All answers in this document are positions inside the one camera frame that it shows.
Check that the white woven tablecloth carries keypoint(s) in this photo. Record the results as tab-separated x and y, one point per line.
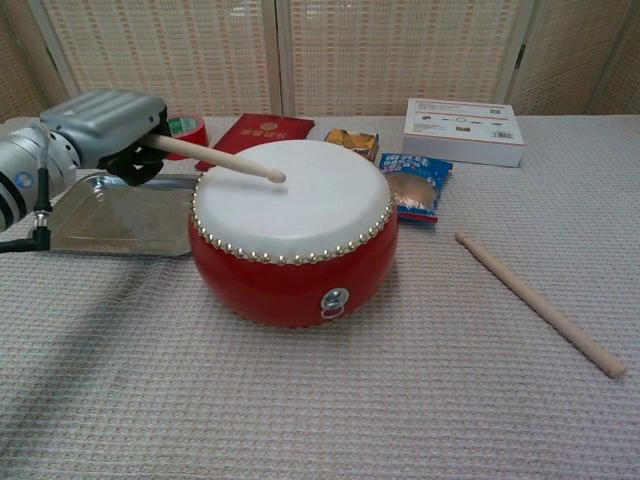
350	400

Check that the red drum with white skin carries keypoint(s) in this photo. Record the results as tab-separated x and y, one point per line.
290	225

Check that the red certificate booklet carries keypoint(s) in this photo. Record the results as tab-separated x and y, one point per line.
260	131

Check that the rectangular stainless steel tray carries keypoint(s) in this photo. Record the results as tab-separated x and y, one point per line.
125	215

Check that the bamboo folding screen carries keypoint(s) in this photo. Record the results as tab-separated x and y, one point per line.
165	55

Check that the yellow snack box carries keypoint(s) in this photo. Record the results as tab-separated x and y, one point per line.
352	140

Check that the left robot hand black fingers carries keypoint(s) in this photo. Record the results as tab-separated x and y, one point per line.
110	125

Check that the red tape roll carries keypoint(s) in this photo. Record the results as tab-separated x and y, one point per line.
197	135

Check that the wooden drumstick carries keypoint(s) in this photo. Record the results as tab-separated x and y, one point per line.
225	160
540	305

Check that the blue snack bag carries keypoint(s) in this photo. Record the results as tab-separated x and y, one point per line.
415	185

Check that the white product box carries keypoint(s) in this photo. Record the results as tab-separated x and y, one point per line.
462	135

